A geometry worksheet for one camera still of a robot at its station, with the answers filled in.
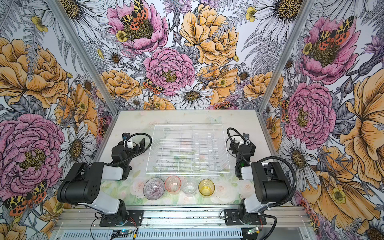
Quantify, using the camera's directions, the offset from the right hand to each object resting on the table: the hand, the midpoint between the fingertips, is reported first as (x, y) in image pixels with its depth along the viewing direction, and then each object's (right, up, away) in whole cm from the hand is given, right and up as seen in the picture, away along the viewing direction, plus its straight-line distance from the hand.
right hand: (242, 143), depth 93 cm
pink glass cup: (-41, -21, -9) cm, 47 cm away
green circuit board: (-64, -39, -22) cm, 78 cm away
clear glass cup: (-32, -23, -9) cm, 40 cm away
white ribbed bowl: (-51, -23, -11) cm, 57 cm away
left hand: (-64, +1, 0) cm, 64 cm away
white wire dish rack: (-31, -4, +3) cm, 31 cm away
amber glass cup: (-22, -23, -10) cm, 33 cm away
